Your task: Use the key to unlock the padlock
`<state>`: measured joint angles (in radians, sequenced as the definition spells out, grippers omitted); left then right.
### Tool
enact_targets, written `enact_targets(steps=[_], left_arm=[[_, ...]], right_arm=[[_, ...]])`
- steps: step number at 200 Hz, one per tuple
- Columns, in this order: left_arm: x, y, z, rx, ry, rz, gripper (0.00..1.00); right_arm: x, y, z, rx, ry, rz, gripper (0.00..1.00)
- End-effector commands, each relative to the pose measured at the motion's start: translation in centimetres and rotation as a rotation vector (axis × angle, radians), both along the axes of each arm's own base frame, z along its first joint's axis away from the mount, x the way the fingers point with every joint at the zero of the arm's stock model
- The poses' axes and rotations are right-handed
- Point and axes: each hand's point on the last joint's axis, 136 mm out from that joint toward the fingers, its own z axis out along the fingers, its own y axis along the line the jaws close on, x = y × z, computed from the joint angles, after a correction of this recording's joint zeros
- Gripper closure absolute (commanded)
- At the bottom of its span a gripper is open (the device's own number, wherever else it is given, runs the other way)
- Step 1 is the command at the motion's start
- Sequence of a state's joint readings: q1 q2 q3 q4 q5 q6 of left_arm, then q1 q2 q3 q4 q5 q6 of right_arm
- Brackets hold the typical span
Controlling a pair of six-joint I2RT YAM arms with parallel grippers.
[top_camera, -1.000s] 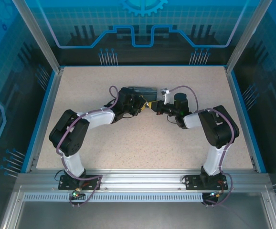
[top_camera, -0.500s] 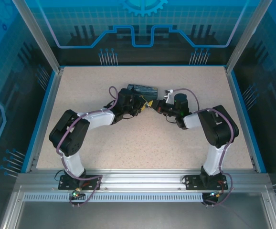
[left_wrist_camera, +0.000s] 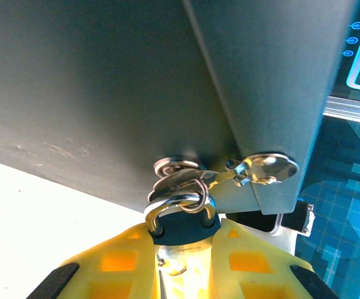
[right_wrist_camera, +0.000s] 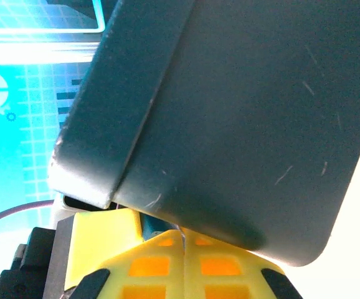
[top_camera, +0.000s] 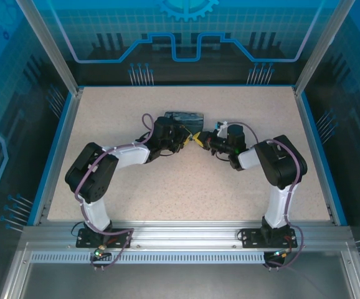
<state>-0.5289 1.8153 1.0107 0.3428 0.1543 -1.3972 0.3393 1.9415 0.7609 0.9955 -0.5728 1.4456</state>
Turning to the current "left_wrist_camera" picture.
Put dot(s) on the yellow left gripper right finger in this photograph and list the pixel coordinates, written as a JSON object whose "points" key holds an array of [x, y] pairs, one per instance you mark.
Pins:
{"points": [[251, 274]]}

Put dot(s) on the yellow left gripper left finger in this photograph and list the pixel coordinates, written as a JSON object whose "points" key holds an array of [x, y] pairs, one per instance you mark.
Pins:
{"points": [[117, 280]]}

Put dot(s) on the brass padlock with silver shackle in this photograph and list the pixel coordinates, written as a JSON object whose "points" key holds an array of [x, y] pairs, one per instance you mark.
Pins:
{"points": [[183, 230]]}

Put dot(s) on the silver key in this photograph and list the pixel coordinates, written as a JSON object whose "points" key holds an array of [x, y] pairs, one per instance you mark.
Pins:
{"points": [[270, 169]]}

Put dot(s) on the small black block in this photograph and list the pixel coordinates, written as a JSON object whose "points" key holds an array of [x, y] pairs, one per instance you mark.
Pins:
{"points": [[296, 216]]}

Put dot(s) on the blue patterned backdrop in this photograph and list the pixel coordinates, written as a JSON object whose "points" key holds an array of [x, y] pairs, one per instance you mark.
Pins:
{"points": [[348, 193]]}

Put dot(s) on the grey metal box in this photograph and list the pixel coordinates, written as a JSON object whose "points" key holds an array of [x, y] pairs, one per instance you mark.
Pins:
{"points": [[121, 87]]}

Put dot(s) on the aluminium rail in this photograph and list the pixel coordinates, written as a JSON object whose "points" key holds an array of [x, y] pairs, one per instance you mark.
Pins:
{"points": [[351, 110]]}

